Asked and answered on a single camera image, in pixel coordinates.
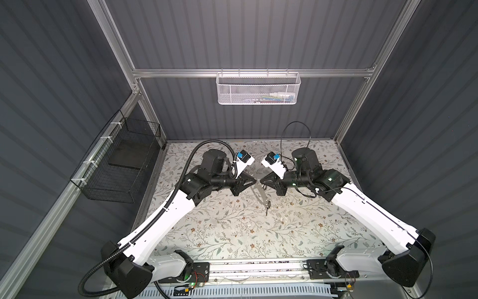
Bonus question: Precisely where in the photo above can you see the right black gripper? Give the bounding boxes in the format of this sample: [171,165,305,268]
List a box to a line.
[258,169,308,195]

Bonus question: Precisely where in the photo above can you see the black wire mesh basket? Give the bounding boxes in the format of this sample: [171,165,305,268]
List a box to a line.
[70,111,161,204]

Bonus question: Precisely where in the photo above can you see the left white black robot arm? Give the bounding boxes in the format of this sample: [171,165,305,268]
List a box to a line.
[102,149,256,299]

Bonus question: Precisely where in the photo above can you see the white wire mesh basket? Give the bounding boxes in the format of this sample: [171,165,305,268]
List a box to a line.
[215,72,301,105]

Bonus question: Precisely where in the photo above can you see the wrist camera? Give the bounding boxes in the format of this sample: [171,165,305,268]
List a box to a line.
[235,149,255,178]
[261,151,287,179]

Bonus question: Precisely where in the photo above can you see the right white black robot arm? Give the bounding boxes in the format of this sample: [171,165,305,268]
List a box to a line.
[260,148,436,288]

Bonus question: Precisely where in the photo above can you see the thin black camera cable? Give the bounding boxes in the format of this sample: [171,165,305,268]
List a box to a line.
[279,120,312,165]

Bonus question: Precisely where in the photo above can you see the white slotted cable duct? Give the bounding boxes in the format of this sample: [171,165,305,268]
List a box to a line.
[130,283,333,299]

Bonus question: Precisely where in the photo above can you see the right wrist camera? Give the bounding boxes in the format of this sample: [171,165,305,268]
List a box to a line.
[261,151,287,179]

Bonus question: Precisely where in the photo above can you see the floral patterned table mat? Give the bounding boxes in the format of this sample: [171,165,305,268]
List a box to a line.
[147,140,382,260]

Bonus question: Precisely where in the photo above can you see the markers in white basket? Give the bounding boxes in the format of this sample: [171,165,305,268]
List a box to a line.
[243,92,297,105]

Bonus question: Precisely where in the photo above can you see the black corrugated cable conduit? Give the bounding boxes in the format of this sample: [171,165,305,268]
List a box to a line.
[77,140,237,298]

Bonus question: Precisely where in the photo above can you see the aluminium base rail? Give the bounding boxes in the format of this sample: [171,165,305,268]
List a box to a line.
[108,255,412,287]

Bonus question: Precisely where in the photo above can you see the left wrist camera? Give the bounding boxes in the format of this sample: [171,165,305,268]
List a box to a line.
[235,149,255,178]

